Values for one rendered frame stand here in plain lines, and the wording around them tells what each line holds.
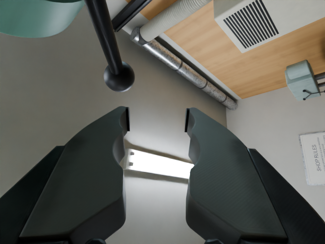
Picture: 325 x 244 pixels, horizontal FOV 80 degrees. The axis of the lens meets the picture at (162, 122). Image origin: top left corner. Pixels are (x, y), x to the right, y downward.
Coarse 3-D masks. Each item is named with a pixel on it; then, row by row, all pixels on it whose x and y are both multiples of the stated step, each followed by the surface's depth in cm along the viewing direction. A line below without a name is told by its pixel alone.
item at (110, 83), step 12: (84, 0) 13; (96, 0) 12; (96, 12) 13; (108, 12) 14; (96, 24) 14; (108, 24) 15; (108, 36) 15; (108, 48) 17; (108, 60) 18; (120, 60) 19; (108, 72) 21; (120, 72) 21; (132, 72) 22; (108, 84) 21; (120, 84) 21; (132, 84) 22
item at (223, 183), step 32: (192, 128) 10; (224, 128) 10; (192, 160) 10; (224, 160) 8; (192, 192) 6; (224, 192) 7; (256, 192) 7; (192, 224) 7; (224, 224) 6; (256, 224) 6
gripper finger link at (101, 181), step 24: (96, 120) 10; (120, 120) 11; (72, 144) 8; (96, 144) 8; (120, 144) 9; (72, 168) 7; (96, 168) 7; (120, 168) 7; (48, 192) 6; (72, 192) 6; (96, 192) 6; (120, 192) 6; (48, 216) 6; (72, 216) 6; (96, 216) 6; (120, 216) 7; (24, 240) 5; (72, 240) 6
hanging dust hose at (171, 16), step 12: (180, 0) 159; (192, 0) 153; (204, 0) 151; (168, 12) 168; (180, 12) 162; (192, 12) 161; (156, 24) 178; (168, 24) 174; (144, 36) 191; (156, 36) 192
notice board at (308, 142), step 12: (324, 132) 239; (300, 144) 252; (312, 144) 243; (324, 144) 235; (312, 156) 240; (324, 156) 232; (312, 168) 237; (324, 168) 229; (312, 180) 233; (324, 180) 226
